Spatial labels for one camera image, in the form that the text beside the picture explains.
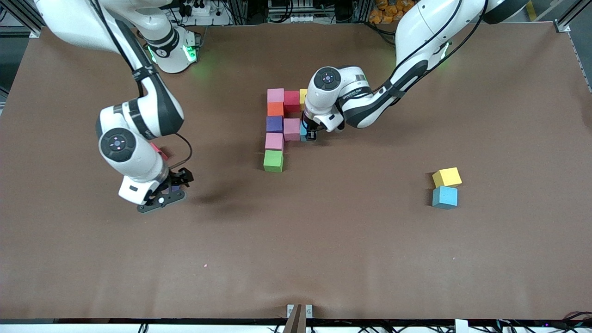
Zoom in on green foam cube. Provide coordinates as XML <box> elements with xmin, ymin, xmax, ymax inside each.
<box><xmin>263</xmin><ymin>150</ymin><xmax>284</xmax><ymax>173</ymax></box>

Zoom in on grey electronics box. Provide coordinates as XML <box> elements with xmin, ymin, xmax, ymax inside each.
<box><xmin>268</xmin><ymin>0</ymin><xmax>315</xmax><ymax>24</ymax></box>

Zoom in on bag of orange items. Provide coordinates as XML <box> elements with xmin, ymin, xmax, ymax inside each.
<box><xmin>369</xmin><ymin>0</ymin><xmax>419</xmax><ymax>25</ymax></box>

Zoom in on white power strip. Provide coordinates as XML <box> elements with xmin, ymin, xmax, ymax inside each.
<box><xmin>178</xmin><ymin>0</ymin><xmax>232</xmax><ymax>26</ymax></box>

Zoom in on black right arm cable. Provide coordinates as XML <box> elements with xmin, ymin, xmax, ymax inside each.
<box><xmin>90</xmin><ymin>0</ymin><xmax>193</xmax><ymax>171</ymax></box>

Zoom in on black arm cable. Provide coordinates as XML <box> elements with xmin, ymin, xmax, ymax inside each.
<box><xmin>365</xmin><ymin>0</ymin><xmax>491</xmax><ymax>121</ymax></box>
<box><xmin>90</xmin><ymin>0</ymin><xmax>193</xmax><ymax>171</ymax></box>

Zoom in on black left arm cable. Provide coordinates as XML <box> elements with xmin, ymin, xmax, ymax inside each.
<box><xmin>365</xmin><ymin>0</ymin><xmax>491</xmax><ymax>121</ymax></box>

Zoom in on white table frame rail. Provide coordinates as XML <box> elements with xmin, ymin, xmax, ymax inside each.
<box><xmin>0</xmin><ymin>319</ymin><xmax>592</xmax><ymax>333</ymax></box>

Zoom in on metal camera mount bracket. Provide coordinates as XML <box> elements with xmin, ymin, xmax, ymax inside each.
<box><xmin>283</xmin><ymin>304</ymin><xmax>313</xmax><ymax>333</ymax></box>

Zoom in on aluminium frame profile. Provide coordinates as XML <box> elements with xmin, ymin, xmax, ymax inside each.
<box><xmin>7</xmin><ymin>0</ymin><xmax>70</xmax><ymax>38</ymax></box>
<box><xmin>553</xmin><ymin>0</ymin><xmax>592</xmax><ymax>33</ymax></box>

